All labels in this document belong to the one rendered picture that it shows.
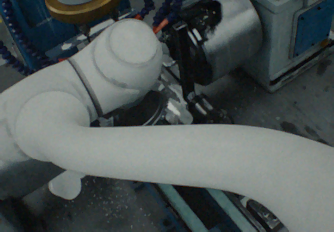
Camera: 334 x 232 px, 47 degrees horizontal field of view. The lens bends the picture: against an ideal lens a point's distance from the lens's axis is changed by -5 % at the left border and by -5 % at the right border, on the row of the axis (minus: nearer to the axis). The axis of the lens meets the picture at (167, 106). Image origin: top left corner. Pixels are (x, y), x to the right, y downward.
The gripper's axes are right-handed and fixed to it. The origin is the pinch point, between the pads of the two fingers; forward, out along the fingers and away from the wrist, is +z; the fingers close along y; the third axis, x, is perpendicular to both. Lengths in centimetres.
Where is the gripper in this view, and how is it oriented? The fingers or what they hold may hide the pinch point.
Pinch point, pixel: (117, 111)
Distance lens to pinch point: 94.2
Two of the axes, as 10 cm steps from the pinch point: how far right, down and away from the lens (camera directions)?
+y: -8.3, 5.0, -2.6
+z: -1.6, 2.4, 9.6
